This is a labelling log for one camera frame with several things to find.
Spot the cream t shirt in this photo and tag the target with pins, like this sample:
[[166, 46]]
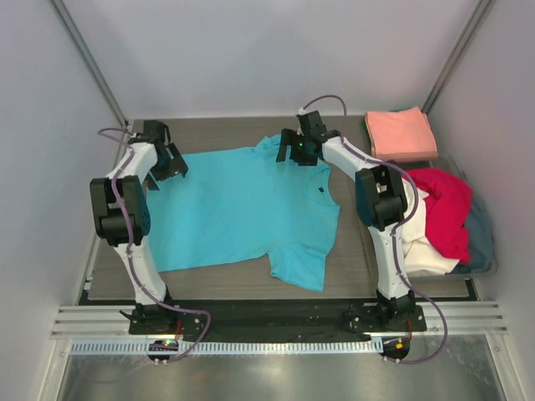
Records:
[[421, 257]]

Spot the slotted grey cable duct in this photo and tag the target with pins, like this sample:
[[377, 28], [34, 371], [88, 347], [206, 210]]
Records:
[[166, 348]]

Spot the folded pink t shirt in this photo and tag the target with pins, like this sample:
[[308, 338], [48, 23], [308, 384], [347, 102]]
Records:
[[401, 136]]

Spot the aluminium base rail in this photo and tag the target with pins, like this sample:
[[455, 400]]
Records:
[[461, 318]]

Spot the right aluminium frame post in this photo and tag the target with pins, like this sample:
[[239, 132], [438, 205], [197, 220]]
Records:
[[462, 44]]

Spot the left aluminium frame post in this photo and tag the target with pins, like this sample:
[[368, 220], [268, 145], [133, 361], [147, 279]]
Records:
[[88, 59]]

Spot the turquoise t shirt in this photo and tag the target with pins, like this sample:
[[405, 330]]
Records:
[[241, 204]]

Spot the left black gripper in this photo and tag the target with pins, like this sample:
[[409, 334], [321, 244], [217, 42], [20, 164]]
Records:
[[176, 165]]

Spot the clear plastic bin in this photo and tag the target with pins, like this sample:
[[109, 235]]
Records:
[[448, 164]]

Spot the teal grey t shirt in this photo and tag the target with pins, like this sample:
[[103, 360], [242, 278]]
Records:
[[481, 243]]

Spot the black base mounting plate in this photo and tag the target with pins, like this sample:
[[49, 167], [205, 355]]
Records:
[[273, 321]]

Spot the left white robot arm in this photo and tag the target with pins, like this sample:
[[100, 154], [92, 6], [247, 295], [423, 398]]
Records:
[[122, 217]]

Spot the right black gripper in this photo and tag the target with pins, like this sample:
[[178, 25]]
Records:
[[287, 139]]

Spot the folded green t shirt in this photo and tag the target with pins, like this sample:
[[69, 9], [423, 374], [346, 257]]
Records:
[[365, 128]]

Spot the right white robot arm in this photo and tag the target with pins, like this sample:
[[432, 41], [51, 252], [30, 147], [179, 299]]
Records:
[[381, 205]]

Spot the aluminium frame post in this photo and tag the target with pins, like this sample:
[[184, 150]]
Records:
[[462, 44], [88, 59]]

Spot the red t shirt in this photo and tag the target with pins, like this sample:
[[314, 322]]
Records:
[[448, 205]]

